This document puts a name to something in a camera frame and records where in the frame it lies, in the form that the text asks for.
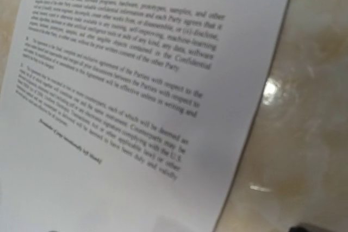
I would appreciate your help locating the white paper sheet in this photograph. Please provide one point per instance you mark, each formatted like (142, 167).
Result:
(129, 115)

